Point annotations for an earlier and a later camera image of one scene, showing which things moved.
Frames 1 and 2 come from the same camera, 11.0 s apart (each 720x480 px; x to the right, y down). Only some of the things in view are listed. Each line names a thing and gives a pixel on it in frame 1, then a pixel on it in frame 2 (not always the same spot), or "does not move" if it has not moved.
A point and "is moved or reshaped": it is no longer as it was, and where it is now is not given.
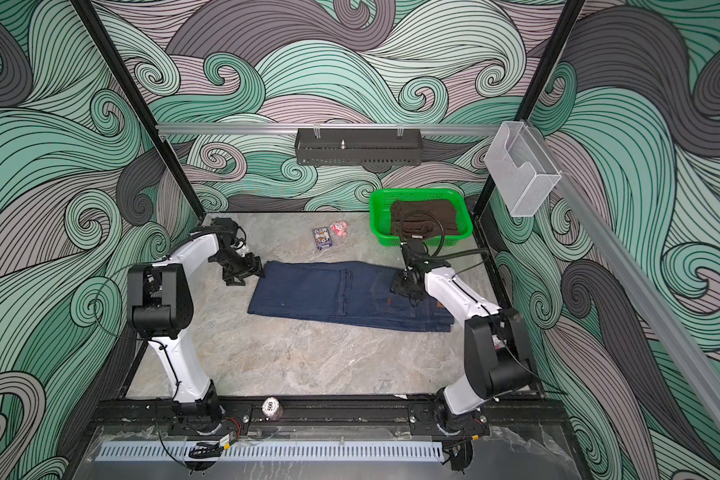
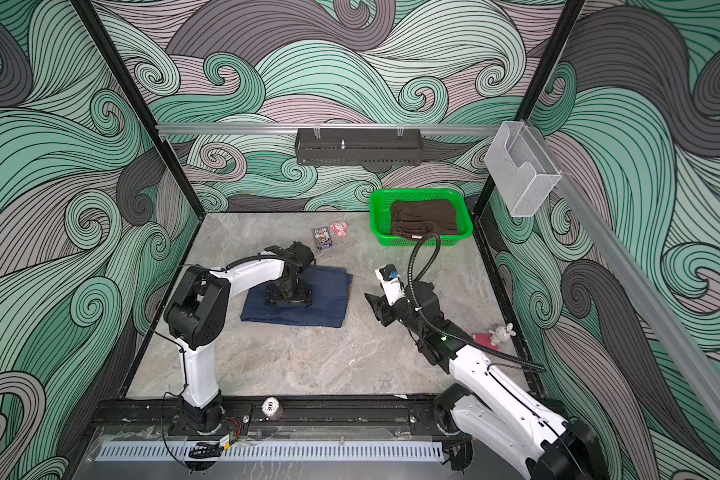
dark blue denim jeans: [341, 293] is moved or reshaped
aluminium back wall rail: [330, 126] does not move
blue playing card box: [322, 237] does not move
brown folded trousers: [424, 218] does not move
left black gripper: [252, 267] → [305, 295]
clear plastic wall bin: [521, 169] does not move
